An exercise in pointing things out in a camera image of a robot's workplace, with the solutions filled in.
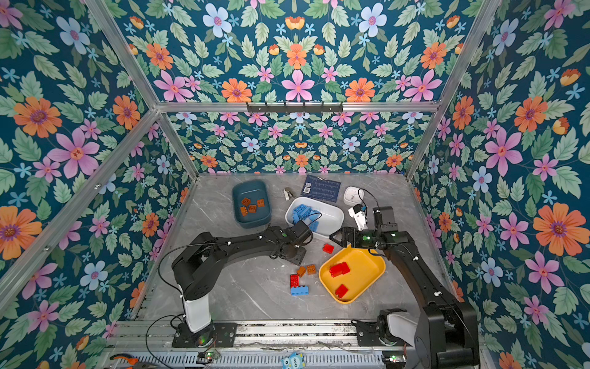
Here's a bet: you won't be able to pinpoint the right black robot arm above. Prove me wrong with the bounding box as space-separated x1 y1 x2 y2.
330 206 481 368

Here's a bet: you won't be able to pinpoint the red lego brick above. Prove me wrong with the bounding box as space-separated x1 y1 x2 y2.
338 262 350 275
330 264 342 278
334 284 349 300
290 274 300 288
323 244 334 255

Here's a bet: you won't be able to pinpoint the teal rectangular bin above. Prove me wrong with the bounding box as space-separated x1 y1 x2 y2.
232 180 272 229

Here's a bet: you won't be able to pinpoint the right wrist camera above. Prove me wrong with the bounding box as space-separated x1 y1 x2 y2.
348 204 368 231

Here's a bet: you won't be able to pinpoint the white round timer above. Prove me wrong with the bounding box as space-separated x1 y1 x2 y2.
343 186 365 207

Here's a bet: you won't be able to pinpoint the light blue toy figure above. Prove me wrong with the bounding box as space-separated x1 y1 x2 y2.
281 353 306 369

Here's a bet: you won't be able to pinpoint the black wall hook rail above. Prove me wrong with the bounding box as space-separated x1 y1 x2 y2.
246 102 344 114

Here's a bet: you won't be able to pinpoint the white rectangular bin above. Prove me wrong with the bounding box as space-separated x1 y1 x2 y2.
284 197 344 241

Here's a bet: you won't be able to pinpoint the small beige metal clip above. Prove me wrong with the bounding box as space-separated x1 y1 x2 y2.
284 188 296 201

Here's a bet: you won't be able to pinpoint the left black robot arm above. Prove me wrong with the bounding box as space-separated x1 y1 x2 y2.
171 221 313 335

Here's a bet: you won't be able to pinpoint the orange handled pliers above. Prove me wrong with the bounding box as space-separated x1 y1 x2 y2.
109 354 140 369

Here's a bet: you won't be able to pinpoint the yellow square tray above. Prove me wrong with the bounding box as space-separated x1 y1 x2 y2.
319 247 386 304

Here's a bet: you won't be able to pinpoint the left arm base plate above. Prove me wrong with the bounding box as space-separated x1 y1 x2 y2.
171 322 238 348

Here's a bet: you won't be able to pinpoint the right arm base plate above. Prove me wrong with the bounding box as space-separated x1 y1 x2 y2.
351 320 395 347

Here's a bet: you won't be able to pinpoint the dark blue printed card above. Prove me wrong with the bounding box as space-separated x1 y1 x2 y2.
301 175 341 203

